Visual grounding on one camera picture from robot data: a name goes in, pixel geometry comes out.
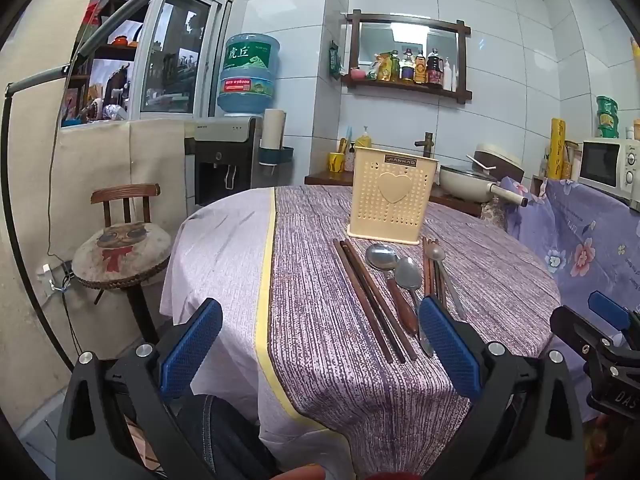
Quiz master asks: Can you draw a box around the wooden handled metal spoon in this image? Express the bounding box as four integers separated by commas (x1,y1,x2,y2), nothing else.
365,243,419,337

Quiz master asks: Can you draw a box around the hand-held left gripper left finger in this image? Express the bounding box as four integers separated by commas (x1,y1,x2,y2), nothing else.
56,297,224,480

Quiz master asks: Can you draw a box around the purple striped tablecloth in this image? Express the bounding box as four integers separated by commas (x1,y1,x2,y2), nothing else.
160,184,562,480

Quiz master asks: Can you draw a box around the slender metal spoon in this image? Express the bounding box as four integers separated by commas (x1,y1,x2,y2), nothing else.
430,244,467,321

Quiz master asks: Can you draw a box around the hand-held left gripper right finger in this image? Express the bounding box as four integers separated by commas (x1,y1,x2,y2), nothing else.
418,297,587,480

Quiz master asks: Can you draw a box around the yellow roll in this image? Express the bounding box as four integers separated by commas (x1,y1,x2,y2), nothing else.
547,118,569,181

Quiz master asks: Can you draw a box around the white wall socket with plugs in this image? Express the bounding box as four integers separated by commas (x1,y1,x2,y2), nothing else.
37,261,77,302

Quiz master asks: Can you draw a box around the blue water cooler bottle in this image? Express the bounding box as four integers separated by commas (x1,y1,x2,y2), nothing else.
217,32,281,117

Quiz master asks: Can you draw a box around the dark brown wooden chopstick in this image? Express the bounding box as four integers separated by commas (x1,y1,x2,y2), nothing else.
341,239,419,362
333,239,407,365

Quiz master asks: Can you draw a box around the reddish brown chopstick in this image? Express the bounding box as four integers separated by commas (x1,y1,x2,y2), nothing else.
422,236,431,306
427,237,437,301

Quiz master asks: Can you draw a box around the purple floral cloth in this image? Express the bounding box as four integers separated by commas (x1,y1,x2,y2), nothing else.
500,176,640,321

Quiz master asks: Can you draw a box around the green packet stack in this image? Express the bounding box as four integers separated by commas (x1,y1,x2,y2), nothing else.
594,95,621,140

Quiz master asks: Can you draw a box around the white microwave oven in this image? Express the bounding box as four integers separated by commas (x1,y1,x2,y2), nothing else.
577,137,640,207

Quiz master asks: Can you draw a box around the round cat print cushion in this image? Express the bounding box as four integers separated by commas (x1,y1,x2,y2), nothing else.
72,223,172,290

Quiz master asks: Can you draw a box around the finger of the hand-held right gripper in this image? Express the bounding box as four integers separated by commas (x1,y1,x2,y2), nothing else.
549,304,627,358
587,290,640,334

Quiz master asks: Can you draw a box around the white black water dispenser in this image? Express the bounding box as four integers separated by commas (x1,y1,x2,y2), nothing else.
184,115,264,207

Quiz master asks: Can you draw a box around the white paper towel roll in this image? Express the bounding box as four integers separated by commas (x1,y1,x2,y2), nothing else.
262,108,287,151

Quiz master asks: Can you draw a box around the aluminium sliding window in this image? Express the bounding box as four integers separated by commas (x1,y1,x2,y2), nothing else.
60,0,235,129

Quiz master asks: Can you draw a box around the wooden chair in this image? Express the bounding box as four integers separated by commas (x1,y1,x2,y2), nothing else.
72,183,173,348

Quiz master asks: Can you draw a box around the dark sauce bottle red label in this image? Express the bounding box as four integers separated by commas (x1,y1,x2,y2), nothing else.
426,48,445,87

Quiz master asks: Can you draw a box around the large metal spoon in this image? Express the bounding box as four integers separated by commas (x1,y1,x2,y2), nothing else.
394,256,434,358

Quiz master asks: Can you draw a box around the wooden framed mirror shelf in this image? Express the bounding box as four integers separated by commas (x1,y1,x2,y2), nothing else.
341,8,474,106

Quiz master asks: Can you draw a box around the person's jeans leg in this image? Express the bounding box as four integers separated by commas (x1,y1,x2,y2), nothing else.
172,394,278,480

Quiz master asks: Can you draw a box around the white pan with glass lid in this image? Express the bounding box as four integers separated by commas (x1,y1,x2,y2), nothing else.
438,164,529,209

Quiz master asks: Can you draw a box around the black arc stand pole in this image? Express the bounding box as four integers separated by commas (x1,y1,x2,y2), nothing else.
0,0,203,372

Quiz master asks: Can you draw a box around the white brown rice cooker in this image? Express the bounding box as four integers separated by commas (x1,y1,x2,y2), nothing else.
472,142,526,184

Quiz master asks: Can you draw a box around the cream plastic utensil holder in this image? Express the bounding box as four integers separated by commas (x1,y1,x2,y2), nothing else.
346,146,440,246

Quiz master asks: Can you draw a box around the beige floral cloth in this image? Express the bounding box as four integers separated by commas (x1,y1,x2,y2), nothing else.
480,194,507,232

